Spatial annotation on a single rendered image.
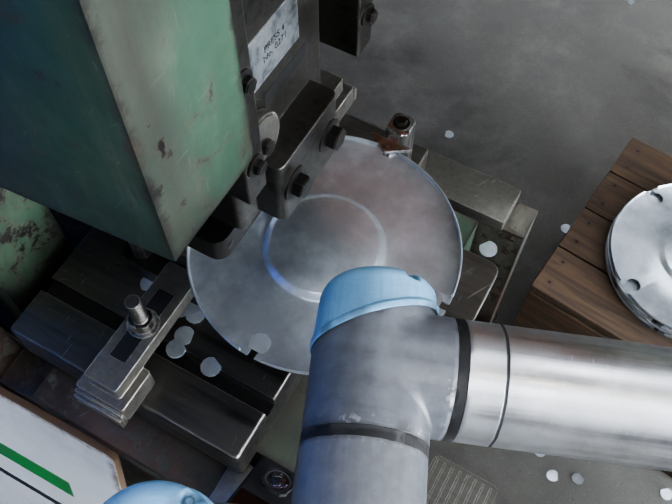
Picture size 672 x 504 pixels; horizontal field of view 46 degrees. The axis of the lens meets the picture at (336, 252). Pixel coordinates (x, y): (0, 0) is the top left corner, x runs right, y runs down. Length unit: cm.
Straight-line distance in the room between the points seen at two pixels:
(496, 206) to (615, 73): 114
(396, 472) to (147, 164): 21
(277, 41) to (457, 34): 154
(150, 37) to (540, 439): 30
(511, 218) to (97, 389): 56
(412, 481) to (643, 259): 99
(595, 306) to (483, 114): 77
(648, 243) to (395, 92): 84
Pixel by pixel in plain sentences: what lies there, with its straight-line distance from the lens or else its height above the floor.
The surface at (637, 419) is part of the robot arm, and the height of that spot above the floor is 107.
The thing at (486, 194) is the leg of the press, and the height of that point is 64.
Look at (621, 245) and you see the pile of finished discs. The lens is 139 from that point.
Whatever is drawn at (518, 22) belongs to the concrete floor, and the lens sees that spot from 221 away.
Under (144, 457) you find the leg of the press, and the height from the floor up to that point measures 62.
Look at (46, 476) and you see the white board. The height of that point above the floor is 39.
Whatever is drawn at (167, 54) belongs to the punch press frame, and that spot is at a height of 121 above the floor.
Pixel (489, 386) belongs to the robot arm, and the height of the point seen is 108.
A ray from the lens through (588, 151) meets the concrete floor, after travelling 197.
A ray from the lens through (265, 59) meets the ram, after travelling 62.
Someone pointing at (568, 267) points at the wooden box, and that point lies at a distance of 137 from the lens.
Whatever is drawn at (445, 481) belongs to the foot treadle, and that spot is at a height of 14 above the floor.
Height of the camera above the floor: 151
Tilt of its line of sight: 61 degrees down
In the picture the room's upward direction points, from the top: straight up
